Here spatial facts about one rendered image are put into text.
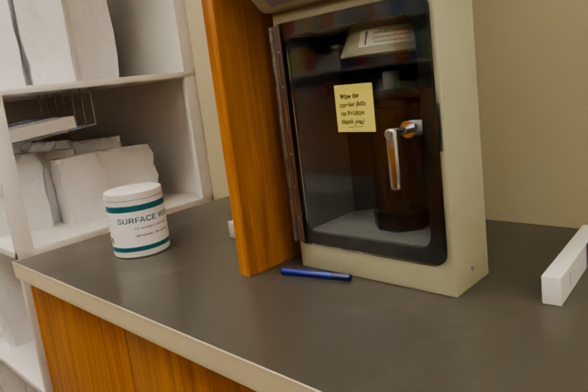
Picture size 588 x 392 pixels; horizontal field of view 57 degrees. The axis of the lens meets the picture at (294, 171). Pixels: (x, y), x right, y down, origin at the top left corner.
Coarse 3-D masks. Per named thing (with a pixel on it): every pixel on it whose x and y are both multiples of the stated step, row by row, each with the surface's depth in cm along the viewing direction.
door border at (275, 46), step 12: (276, 36) 94; (276, 48) 95; (276, 60) 96; (276, 72) 96; (276, 84) 96; (288, 108) 96; (288, 120) 97; (288, 132) 97; (288, 144) 98; (288, 156) 99; (288, 168) 99; (300, 204) 99; (300, 216) 100; (300, 228) 100; (300, 240) 101
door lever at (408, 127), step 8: (392, 128) 77; (400, 128) 78; (408, 128) 79; (392, 136) 76; (408, 136) 80; (392, 144) 76; (392, 152) 77; (400, 152) 77; (392, 160) 77; (400, 160) 77; (392, 168) 77; (400, 168) 77; (392, 176) 77; (400, 176) 77; (392, 184) 78; (400, 184) 77
